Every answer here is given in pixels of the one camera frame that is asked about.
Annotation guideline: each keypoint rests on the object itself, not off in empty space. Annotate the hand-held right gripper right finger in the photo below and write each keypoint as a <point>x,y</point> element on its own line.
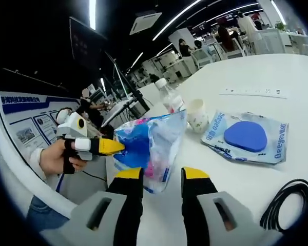
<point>208,223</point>

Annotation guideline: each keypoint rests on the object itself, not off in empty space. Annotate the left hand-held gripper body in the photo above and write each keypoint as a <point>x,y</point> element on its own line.
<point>69,128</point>

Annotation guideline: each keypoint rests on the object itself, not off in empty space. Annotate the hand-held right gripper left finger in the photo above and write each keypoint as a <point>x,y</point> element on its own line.
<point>92,220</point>

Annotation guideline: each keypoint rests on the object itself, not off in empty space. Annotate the blue and pink plastic packet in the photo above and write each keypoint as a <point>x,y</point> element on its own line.
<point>133,143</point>

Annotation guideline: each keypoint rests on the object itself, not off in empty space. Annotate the clear plastic bottle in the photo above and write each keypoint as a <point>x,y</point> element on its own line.
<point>166,97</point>

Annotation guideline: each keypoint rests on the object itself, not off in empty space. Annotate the clear packet with blue pad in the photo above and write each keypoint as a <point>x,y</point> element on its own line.
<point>246,137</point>

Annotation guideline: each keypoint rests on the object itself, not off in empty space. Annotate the white paper cup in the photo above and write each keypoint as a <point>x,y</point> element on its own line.
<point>197,118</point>

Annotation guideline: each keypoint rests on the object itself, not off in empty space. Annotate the person's left hand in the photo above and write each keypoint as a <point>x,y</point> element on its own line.
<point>54,156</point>

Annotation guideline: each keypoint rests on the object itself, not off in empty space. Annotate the person's jeans leg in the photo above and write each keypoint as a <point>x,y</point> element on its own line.
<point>46,212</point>

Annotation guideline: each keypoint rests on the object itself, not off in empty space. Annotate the black stand with screen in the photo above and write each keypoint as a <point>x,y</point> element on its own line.
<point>141,105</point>

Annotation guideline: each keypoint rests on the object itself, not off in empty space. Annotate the person's white coat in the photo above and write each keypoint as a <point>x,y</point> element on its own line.
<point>20,179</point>

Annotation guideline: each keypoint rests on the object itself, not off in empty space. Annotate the dark hanging screen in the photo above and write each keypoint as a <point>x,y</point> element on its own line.
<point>82,43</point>

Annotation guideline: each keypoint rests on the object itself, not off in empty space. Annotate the wide ceiling light strip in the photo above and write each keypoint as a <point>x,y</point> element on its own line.
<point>92,14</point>

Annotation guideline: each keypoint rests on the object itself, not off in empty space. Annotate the ceiling air conditioner panel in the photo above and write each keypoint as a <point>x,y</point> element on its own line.
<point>145,23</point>

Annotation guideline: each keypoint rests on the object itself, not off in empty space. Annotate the table socket panel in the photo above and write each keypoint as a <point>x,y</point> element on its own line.
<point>254,91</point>

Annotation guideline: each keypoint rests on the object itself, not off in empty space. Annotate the long ceiling light strip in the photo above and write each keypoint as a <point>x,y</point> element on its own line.
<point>177,20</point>

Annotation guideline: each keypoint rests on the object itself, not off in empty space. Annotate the green potted plant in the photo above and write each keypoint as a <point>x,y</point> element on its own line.
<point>280,26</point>

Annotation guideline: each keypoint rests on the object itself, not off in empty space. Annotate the wall poster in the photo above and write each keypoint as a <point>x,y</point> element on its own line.
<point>41,123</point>

